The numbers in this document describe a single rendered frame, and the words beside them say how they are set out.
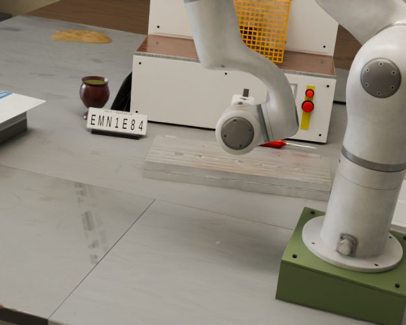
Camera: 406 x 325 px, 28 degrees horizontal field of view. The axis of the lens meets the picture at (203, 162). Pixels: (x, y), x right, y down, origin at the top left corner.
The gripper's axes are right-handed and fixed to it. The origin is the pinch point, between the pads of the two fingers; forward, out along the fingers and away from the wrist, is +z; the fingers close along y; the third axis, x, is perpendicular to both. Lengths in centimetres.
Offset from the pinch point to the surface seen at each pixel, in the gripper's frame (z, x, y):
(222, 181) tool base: 7.2, -3.2, 16.7
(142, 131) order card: 30.9, -26.7, 10.8
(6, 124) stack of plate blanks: 18, -59, 12
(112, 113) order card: 31.8, -35.2, 7.0
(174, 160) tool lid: 9.6, -15.1, 13.6
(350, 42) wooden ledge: 168, 37, -19
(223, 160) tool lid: 13.5, -3.6, 12.7
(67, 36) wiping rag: 119, -71, -9
